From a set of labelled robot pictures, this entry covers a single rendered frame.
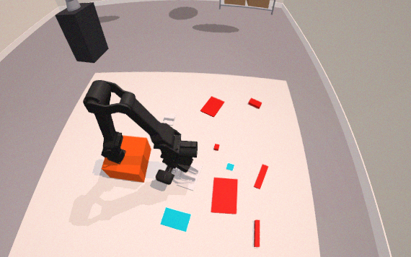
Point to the teal flat plate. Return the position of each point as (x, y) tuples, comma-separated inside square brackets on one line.
[(175, 219)]

